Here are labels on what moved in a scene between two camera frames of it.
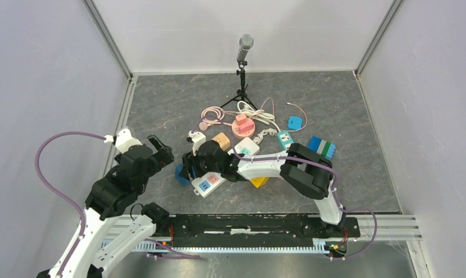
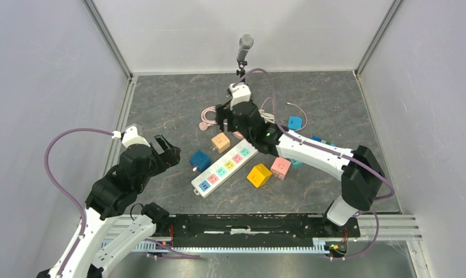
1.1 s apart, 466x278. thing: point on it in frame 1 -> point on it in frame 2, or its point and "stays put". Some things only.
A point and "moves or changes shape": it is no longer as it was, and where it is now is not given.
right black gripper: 190,161 -> 224,112
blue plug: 295,123 stays put
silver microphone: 246,43 stays put
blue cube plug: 184,181 moves or changes shape
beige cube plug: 224,141 stays put
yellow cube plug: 258,182 stays put
